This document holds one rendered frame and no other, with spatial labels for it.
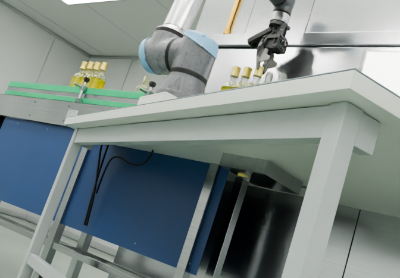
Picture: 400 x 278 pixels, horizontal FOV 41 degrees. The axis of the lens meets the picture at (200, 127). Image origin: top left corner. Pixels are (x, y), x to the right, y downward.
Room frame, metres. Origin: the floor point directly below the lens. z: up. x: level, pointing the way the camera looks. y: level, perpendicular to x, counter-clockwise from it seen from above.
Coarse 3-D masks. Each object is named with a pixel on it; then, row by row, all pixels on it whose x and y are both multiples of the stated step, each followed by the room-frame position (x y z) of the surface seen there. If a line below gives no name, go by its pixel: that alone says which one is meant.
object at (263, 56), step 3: (261, 51) 1.97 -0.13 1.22; (264, 51) 1.97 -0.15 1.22; (267, 51) 1.96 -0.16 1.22; (261, 54) 1.97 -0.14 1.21; (264, 54) 1.97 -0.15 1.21; (267, 54) 1.96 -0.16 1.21; (258, 57) 1.97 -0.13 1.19; (261, 57) 1.97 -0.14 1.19; (264, 57) 1.96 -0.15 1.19; (267, 57) 1.95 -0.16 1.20; (258, 60) 1.97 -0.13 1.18; (261, 60) 1.97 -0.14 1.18; (264, 60) 1.96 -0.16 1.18; (258, 63) 1.98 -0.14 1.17; (258, 66) 1.98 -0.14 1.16; (258, 69) 1.98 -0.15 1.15
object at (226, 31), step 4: (236, 0) 2.34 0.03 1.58; (236, 4) 2.34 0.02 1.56; (232, 8) 2.35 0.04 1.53; (232, 12) 2.34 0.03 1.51; (232, 16) 2.34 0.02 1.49; (228, 20) 2.35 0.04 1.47; (232, 20) 2.35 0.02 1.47; (228, 24) 2.34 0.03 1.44; (228, 28) 2.34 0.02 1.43; (224, 32) 2.34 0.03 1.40; (228, 32) 2.34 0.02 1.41
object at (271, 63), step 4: (272, 56) 2.01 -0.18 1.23; (268, 60) 2.02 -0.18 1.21; (272, 60) 2.00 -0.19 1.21; (264, 64) 2.01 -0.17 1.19; (268, 64) 2.01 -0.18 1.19; (272, 64) 2.00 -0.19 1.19; (276, 64) 1.99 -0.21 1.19; (264, 68) 2.01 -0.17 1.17; (268, 68) 2.02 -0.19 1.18; (264, 72) 2.02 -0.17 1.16
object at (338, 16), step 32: (224, 0) 2.42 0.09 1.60; (256, 0) 2.29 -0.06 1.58; (320, 0) 2.06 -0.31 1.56; (352, 0) 1.96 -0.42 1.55; (384, 0) 1.87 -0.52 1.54; (256, 32) 2.25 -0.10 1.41; (288, 32) 2.13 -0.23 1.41; (320, 32) 2.00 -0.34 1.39; (352, 32) 1.91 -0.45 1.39; (384, 32) 1.82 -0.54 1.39; (224, 64) 2.33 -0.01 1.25
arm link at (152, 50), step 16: (176, 0) 1.59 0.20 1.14; (192, 0) 1.58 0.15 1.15; (176, 16) 1.57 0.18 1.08; (192, 16) 1.59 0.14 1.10; (160, 32) 1.56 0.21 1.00; (176, 32) 1.55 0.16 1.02; (144, 48) 1.58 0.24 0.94; (160, 48) 1.53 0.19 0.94; (144, 64) 1.60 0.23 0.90; (160, 64) 1.55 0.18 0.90
